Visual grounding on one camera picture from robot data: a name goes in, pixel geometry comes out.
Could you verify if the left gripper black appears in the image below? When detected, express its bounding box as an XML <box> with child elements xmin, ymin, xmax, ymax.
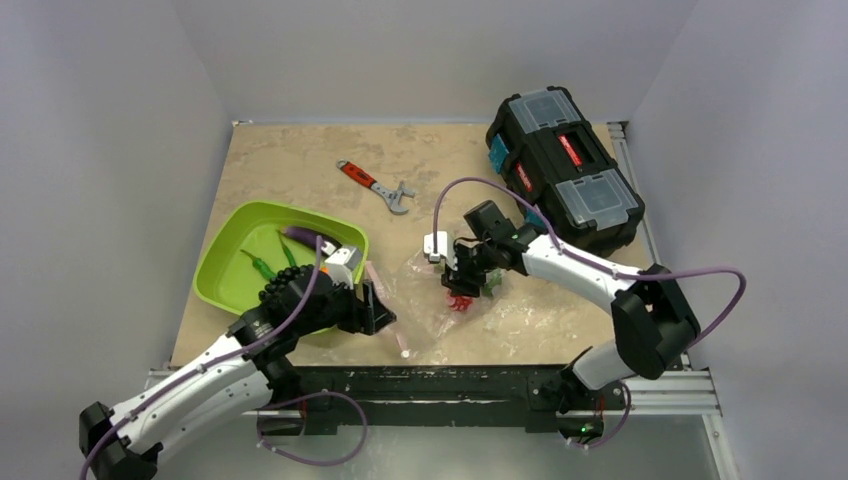
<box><xmin>297</xmin><ymin>273</ymin><xmax>394</xmax><ymax>336</ymax></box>

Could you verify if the red fake fruit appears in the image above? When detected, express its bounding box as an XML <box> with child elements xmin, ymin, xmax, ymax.
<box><xmin>446</xmin><ymin>293</ymin><xmax>474</xmax><ymax>313</ymax></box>

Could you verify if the clear zip top bag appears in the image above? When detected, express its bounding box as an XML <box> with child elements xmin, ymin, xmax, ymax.
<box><xmin>364</xmin><ymin>259</ymin><xmax>504</xmax><ymax>361</ymax></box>

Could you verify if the green fake chili pepper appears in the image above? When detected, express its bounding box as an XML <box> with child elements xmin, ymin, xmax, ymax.
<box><xmin>277</xmin><ymin>230</ymin><xmax>298</xmax><ymax>267</ymax></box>

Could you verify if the purple fake eggplant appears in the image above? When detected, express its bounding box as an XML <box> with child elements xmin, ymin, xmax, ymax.
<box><xmin>281</xmin><ymin>226</ymin><xmax>342</xmax><ymax>257</ymax></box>

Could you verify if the dark fake grape bunch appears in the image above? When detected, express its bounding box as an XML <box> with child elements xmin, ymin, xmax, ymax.
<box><xmin>258</xmin><ymin>265</ymin><xmax>314</xmax><ymax>308</ymax></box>

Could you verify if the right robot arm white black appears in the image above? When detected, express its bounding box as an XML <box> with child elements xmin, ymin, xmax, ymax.
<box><xmin>423</xmin><ymin>201</ymin><xmax>701</xmax><ymax>407</ymax></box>

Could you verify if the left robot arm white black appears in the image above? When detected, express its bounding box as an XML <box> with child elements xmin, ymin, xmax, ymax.
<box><xmin>79</xmin><ymin>265</ymin><xmax>396</xmax><ymax>479</ymax></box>

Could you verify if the green plastic tray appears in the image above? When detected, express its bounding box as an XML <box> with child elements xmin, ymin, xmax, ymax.
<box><xmin>183</xmin><ymin>201</ymin><xmax>369</xmax><ymax>338</ymax></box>

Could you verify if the black plastic toolbox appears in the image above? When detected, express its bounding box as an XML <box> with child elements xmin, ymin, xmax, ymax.
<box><xmin>486</xmin><ymin>86</ymin><xmax>645</xmax><ymax>257</ymax></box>

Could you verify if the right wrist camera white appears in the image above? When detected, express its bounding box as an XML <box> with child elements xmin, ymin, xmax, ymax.
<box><xmin>422</xmin><ymin>230</ymin><xmax>456</xmax><ymax>269</ymax></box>

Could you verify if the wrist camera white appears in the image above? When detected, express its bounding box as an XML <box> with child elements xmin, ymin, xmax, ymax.
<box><xmin>422</xmin><ymin>230</ymin><xmax>456</xmax><ymax>269</ymax></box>
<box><xmin>322</xmin><ymin>245</ymin><xmax>363</xmax><ymax>289</ymax></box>

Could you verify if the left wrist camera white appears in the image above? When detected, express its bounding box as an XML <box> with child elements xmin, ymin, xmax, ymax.
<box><xmin>322</xmin><ymin>245</ymin><xmax>363</xmax><ymax>289</ymax></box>

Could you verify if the black mounting base rail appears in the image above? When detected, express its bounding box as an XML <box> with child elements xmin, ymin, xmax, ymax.
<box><xmin>258</xmin><ymin>365</ymin><xmax>627</xmax><ymax>440</ymax></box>

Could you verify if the red handled adjustable wrench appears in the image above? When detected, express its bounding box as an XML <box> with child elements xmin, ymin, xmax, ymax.
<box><xmin>336</xmin><ymin>159</ymin><xmax>416</xmax><ymax>215</ymax></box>

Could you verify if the purple cable at base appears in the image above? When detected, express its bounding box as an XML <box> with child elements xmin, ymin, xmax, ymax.
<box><xmin>255</xmin><ymin>390</ymin><xmax>369</xmax><ymax>467</ymax></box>

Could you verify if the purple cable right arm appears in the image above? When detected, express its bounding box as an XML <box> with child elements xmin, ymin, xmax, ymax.
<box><xmin>433</xmin><ymin>176</ymin><xmax>748</xmax><ymax>349</ymax></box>

